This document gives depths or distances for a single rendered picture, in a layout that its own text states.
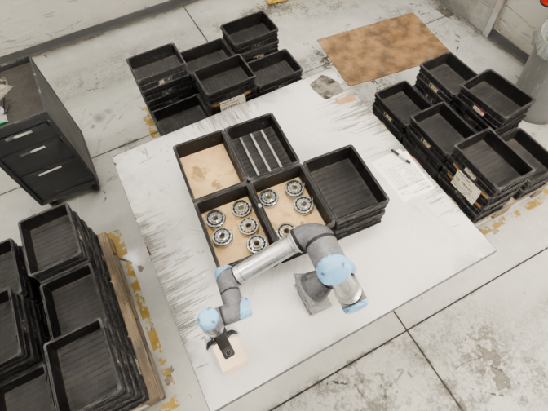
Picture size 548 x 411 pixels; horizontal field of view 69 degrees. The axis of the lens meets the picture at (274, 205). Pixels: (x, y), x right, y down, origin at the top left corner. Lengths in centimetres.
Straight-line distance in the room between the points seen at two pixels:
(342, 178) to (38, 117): 187
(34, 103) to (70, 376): 165
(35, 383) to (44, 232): 86
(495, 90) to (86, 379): 319
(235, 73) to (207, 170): 122
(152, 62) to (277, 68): 101
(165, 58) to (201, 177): 156
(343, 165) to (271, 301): 83
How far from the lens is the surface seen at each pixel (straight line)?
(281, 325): 197
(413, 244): 221
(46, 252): 276
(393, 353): 273
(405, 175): 242
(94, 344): 241
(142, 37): 474
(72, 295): 269
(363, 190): 216
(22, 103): 305
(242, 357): 188
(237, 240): 200
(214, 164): 227
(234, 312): 148
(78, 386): 239
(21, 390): 280
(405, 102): 344
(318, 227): 142
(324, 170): 221
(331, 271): 135
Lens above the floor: 261
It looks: 59 degrees down
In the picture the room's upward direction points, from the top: 5 degrees counter-clockwise
